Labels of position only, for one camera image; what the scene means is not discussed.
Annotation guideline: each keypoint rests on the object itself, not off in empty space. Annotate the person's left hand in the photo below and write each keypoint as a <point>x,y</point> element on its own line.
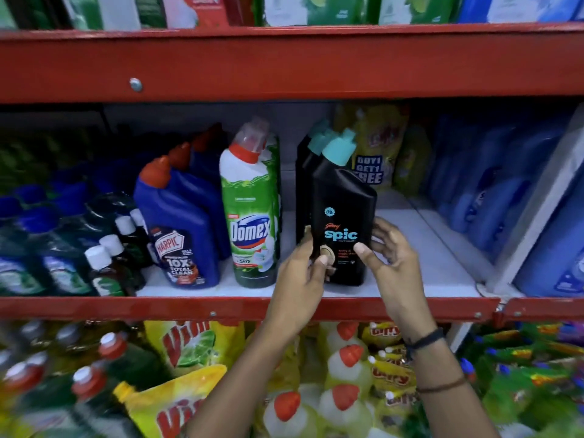
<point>294,287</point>

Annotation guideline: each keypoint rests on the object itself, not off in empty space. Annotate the person's right hand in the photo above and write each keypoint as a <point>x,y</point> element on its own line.
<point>401,287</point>

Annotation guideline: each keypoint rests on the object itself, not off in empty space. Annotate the person's left thumb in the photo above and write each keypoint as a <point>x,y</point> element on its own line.
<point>320,268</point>

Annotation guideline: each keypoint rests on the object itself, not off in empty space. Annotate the person's right thumb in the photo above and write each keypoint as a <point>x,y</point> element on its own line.
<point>367,258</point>

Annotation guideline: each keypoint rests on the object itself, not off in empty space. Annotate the person's right middle finger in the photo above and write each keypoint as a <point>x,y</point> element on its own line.
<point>382,246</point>

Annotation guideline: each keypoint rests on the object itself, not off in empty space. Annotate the black bottle with teal cap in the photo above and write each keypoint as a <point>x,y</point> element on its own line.
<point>304,177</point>
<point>342,200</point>

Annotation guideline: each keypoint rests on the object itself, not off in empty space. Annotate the person's right forearm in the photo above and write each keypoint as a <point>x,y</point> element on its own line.
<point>449,392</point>

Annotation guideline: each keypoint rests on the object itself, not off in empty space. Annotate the person's left forearm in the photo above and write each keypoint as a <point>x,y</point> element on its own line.
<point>242,383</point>

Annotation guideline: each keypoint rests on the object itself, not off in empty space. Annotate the white shelf board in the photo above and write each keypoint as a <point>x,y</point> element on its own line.
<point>429,264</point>

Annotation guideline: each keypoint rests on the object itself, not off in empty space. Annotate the white bottle with red cap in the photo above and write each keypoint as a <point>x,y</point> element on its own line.
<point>349,364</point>
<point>346,335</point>
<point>285,415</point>
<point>342,408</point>

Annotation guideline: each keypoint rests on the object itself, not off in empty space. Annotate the small yellow bottle white cap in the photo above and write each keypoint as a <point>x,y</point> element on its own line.
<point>392,374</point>
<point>382,332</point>
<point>401,403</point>

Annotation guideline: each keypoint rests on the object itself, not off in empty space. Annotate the yellow green refill pouch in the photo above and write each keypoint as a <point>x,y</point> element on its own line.
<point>413,161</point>

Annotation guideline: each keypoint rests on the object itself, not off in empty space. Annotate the green white bottle red cap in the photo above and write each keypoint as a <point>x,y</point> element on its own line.
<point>248,200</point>
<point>275,177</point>

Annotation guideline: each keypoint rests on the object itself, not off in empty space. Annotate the black wristband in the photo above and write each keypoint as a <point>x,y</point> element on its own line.
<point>424,340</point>

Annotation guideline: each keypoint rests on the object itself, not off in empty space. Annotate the row of light blue bottles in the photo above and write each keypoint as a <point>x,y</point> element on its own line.
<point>488,177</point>

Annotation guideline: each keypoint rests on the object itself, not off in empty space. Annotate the blue bottle with red cap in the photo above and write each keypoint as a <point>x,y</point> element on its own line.
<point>205,196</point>
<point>205,152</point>
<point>178,223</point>

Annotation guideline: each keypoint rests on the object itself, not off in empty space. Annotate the red metal shelf edge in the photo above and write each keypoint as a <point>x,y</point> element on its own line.
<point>182,307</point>
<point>543,309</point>

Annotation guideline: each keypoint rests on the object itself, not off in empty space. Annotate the yellow pouch with red print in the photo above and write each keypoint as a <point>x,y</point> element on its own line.
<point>169,405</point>
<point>196,344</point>

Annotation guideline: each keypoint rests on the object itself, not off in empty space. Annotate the white shelf divider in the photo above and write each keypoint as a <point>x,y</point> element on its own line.
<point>534,214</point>

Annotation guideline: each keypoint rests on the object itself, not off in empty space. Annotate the blue refill pouch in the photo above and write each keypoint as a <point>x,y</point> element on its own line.
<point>554,255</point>

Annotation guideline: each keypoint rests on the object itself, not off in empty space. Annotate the small dark bottle white cap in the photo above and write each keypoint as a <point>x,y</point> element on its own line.
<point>138,217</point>
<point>104,275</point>
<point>124,259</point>
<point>134,239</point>

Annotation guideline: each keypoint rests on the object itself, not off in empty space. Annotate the pile of green packets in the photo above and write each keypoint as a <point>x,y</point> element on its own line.
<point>524,378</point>

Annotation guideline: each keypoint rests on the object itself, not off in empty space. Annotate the red metal shelf beam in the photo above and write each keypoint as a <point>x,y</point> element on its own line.
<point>292,63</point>

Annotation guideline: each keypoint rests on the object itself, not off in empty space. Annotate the green pack with lime picture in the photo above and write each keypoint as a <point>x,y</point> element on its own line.
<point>417,8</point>

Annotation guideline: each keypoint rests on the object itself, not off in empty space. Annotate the blue and white pack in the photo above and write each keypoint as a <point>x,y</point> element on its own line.
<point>520,6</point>

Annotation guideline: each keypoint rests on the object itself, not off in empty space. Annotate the group of blue-capped green bottles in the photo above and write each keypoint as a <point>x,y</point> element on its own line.
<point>41,241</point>

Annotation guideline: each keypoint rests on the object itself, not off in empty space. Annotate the group of red-capped dark bottles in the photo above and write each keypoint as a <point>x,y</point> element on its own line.
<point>59,383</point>

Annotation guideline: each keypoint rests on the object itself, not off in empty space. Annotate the white and red pack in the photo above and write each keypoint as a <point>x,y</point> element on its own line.
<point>196,9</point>

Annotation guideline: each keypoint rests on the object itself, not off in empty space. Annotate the dark green pack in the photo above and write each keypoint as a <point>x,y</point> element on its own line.
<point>150,9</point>

